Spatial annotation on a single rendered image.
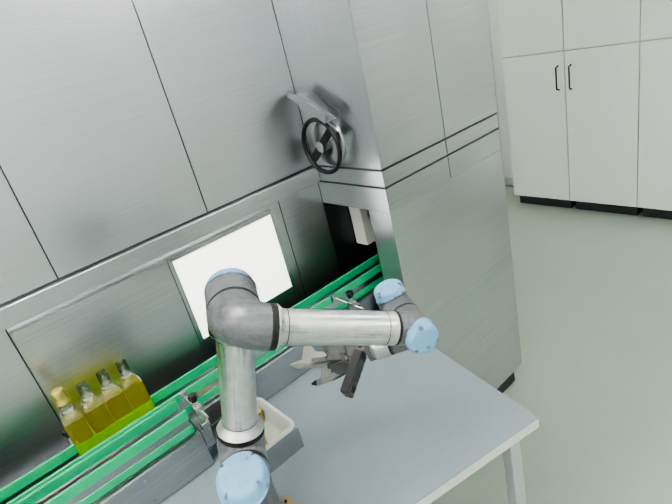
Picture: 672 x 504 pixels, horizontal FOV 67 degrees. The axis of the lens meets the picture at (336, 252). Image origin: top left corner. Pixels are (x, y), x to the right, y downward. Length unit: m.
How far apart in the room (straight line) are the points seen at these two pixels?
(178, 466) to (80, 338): 0.48
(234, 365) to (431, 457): 0.64
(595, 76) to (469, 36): 2.33
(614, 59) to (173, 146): 3.29
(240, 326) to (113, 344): 0.79
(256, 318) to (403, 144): 1.00
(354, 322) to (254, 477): 0.41
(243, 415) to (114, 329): 0.62
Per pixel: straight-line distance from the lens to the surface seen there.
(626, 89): 4.27
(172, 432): 1.63
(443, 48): 1.97
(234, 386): 1.22
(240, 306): 1.01
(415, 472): 1.50
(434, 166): 1.94
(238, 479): 1.24
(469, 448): 1.54
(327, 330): 1.04
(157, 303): 1.74
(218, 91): 1.80
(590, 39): 4.30
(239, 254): 1.84
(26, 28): 1.64
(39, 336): 1.67
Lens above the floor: 1.88
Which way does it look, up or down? 24 degrees down
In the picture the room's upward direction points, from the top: 14 degrees counter-clockwise
